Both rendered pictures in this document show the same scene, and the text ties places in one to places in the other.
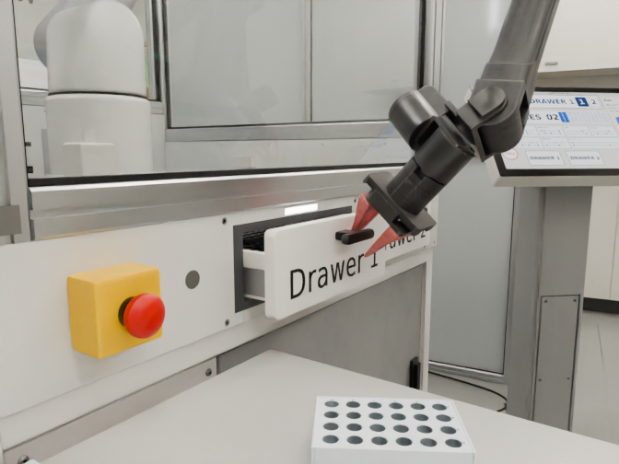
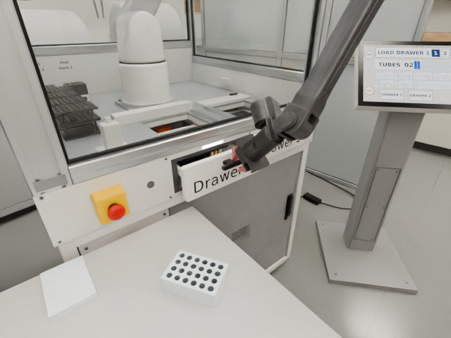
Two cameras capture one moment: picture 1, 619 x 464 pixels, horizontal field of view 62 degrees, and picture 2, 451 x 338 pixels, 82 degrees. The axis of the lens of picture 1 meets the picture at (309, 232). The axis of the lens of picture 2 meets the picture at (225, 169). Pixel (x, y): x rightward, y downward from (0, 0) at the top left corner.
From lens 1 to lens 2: 0.34 m
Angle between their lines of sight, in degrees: 25
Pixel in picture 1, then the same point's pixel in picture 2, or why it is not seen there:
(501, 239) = not seen: hidden behind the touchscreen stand
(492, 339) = not seen: hidden behind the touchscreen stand
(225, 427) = (151, 249)
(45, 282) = (81, 196)
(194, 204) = (148, 156)
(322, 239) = (214, 165)
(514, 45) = (313, 82)
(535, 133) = (392, 76)
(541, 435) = (266, 283)
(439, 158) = (262, 143)
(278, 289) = (186, 190)
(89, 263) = (99, 187)
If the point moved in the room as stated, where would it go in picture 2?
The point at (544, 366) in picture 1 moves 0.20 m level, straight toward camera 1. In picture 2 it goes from (370, 200) to (358, 218)
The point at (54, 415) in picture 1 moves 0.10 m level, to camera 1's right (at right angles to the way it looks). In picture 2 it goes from (94, 235) to (127, 243)
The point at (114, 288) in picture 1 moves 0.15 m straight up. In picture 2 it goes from (104, 202) to (88, 143)
